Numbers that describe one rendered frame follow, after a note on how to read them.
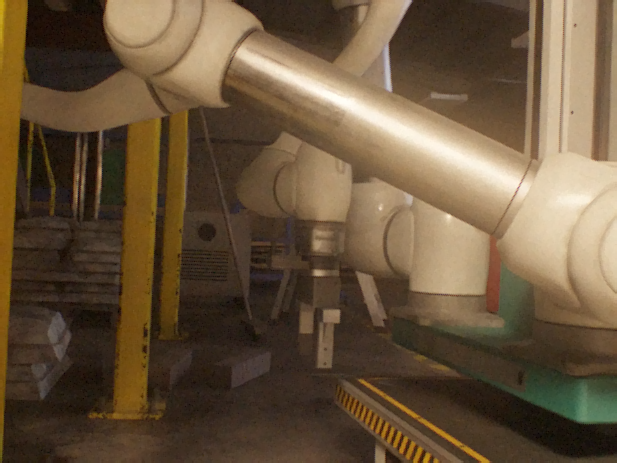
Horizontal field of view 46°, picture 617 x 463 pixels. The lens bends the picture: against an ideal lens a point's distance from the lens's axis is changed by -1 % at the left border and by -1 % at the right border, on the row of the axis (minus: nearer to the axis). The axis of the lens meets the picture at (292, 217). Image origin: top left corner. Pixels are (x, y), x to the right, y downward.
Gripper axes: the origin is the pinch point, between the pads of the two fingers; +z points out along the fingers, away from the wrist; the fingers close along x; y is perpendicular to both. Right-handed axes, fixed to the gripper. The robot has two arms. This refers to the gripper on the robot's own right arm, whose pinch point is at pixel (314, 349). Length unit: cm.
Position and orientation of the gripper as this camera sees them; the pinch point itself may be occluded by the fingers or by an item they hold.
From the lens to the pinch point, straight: 132.2
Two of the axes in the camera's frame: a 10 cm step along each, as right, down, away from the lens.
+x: -2.2, 0.1, 9.7
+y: 9.7, 0.5, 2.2
